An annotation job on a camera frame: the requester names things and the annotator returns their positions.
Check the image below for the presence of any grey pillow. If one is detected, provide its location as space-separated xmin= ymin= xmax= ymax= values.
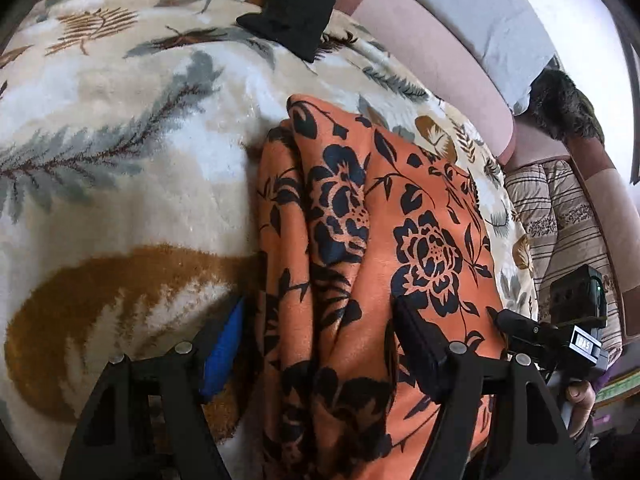
xmin=370 ymin=0 xmax=558 ymax=116

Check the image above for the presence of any pink padded headboard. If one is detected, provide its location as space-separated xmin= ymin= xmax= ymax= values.
xmin=332 ymin=0 xmax=633 ymax=341

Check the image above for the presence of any brown furry cushion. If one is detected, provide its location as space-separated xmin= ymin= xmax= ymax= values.
xmin=527 ymin=67 xmax=605 ymax=142

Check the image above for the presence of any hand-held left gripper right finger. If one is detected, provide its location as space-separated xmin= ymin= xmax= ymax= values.
xmin=394 ymin=294 xmax=584 ymax=480

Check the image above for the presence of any person's right hand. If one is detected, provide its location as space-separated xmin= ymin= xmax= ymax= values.
xmin=564 ymin=379 xmax=599 ymax=437

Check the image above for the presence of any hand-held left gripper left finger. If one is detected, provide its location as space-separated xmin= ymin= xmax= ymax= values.
xmin=60 ymin=296 xmax=247 ymax=480

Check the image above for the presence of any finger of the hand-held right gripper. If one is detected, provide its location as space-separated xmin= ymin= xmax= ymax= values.
xmin=492 ymin=308 xmax=551 ymax=358

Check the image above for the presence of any striped pillow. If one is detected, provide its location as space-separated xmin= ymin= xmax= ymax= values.
xmin=504 ymin=157 xmax=623 ymax=356

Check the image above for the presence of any orange black floral garment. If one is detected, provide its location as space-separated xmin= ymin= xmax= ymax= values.
xmin=255 ymin=94 xmax=511 ymax=480

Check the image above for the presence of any leaf print fleece blanket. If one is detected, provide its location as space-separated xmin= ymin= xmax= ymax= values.
xmin=0 ymin=0 xmax=538 ymax=478

